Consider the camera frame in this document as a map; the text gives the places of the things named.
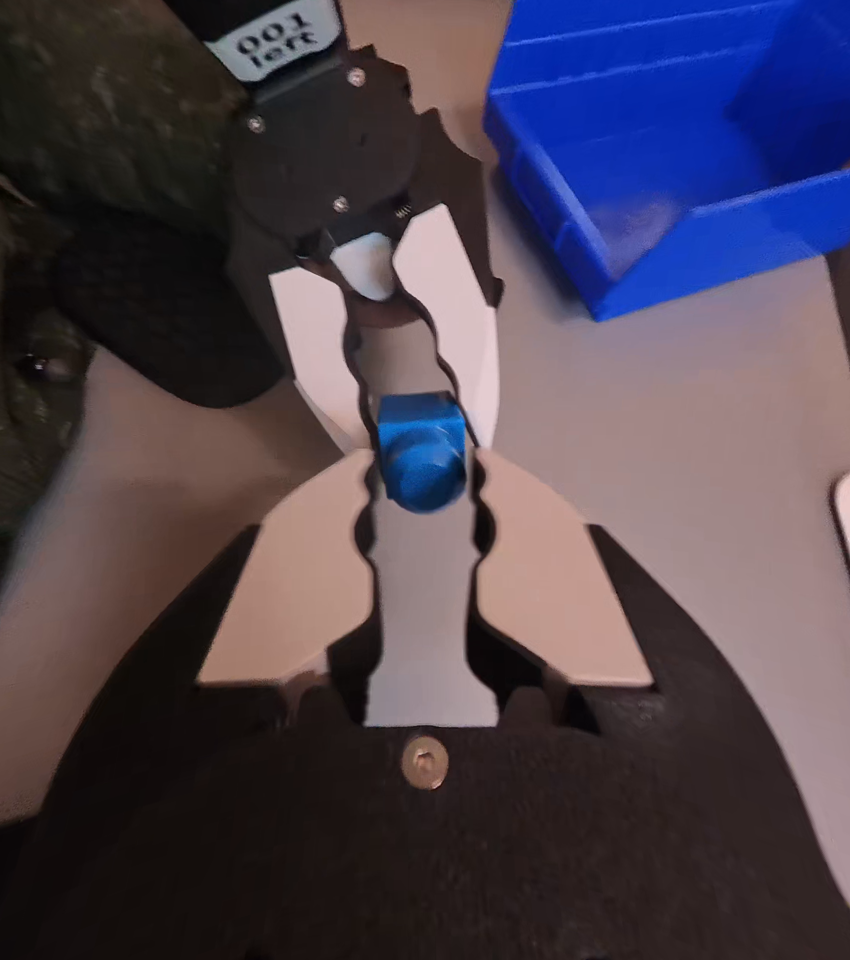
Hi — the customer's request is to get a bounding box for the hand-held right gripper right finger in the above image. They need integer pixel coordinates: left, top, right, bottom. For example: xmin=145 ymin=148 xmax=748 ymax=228
xmin=467 ymin=448 xmax=655 ymax=712

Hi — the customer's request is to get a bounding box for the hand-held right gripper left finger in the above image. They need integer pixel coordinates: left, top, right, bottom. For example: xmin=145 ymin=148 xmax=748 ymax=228
xmin=196 ymin=448 xmax=384 ymax=725

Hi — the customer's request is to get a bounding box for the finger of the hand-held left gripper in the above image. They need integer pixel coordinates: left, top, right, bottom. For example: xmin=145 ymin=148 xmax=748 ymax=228
xmin=392 ymin=204 xmax=502 ymax=451
xmin=269 ymin=261 xmax=382 ymax=457

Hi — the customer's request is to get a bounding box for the blue mega block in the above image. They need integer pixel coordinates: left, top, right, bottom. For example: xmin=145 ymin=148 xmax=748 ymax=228
xmin=374 ymin=391 xmax=468 ymax=515

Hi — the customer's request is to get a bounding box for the blue plastic bin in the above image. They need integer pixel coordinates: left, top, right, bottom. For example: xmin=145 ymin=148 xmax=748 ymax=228
xmin=483 ymin=0 xmax=850 ymax=324

